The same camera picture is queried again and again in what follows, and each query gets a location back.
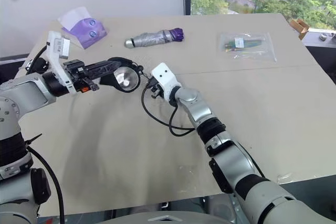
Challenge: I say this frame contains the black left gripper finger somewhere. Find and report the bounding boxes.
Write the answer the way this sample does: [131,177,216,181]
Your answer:
[99,75,117,87]
[83,60,123,78]

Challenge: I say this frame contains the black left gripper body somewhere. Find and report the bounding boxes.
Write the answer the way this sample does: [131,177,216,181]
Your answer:
[62,60,100,94]

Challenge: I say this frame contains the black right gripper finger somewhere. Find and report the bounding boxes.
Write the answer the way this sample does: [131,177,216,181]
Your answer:
[143,76,159,89]

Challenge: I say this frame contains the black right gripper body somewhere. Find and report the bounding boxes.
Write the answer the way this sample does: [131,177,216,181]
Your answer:
[150,81,165,100]

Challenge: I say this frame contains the shiny metal cup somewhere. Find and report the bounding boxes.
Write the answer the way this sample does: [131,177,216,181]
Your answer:
[113,66,139,91]

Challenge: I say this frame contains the purple tissue pack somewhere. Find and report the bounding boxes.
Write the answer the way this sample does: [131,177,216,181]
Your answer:
[57,6,109,50]

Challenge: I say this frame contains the folded grey purple umbrella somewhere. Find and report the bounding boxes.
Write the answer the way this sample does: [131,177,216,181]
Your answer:
[124,27,185,49]

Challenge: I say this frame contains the clear bag of pens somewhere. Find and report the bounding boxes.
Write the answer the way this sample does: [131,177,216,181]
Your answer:
[216,32,278,63]

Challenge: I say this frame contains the brown cardboard box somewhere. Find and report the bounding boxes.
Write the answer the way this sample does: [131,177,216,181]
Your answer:
[289,18,310,40]

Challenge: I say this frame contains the dark side cabinet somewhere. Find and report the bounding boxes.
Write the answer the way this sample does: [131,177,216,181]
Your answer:
[301,27,336,86]

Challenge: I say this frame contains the small metal bowl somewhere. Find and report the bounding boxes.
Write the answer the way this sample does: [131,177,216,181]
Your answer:
[319,32,336,42]

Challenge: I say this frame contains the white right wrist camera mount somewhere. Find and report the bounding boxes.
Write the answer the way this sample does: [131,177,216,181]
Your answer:
[151,62,182,101]

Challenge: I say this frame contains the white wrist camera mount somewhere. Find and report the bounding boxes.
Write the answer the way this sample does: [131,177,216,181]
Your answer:
[46,30,77,95]
[151,62,182,101]

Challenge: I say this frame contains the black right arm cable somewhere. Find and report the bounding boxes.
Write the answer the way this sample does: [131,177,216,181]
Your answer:
[141,85,196,137]

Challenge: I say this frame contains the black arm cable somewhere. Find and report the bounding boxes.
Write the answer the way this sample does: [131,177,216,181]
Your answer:
[25,133,66,224]
[141,85,196,137]

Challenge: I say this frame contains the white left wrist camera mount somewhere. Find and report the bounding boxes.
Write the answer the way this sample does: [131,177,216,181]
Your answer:
[46,30,77,95]

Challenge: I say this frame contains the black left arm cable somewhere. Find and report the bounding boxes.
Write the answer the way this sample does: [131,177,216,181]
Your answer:
[25,133,66,224]

